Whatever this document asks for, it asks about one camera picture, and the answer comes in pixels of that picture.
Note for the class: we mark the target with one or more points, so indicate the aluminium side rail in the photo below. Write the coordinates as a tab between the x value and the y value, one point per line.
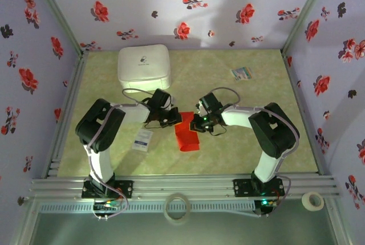
301	108
68	108

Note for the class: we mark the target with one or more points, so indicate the small circuit board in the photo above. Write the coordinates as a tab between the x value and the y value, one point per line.
105	206
266	203

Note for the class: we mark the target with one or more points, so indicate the red paper sheet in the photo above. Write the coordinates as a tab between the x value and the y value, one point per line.
186	139

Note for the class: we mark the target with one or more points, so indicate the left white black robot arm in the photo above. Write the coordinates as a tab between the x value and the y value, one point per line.
131	112

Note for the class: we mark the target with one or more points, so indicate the white zip case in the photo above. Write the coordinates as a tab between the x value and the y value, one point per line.
144	65

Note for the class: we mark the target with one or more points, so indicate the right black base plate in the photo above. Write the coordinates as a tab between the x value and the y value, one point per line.
242	188

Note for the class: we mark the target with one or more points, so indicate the small teal orange packet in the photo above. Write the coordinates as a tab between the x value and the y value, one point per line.
241	74

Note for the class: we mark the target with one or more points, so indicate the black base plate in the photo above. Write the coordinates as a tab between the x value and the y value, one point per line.
125	188
242	188

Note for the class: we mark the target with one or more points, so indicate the aluminium corner post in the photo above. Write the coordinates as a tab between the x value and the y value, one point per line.
305	14
57	14

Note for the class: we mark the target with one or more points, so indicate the long aluminium mounting rail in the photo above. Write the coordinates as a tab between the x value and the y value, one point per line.
182	183

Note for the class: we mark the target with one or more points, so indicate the white packet with blue band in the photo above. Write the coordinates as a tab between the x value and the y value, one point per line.
142	140

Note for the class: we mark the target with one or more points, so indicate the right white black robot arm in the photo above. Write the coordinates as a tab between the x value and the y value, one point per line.
236	116

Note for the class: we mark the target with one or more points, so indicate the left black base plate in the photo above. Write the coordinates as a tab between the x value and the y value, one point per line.
125	188

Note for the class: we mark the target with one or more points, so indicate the aluminium frame leg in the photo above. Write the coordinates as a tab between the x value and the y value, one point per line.
339	225
25	222

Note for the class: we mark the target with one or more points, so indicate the white tape roll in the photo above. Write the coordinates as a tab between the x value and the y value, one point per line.
306	203

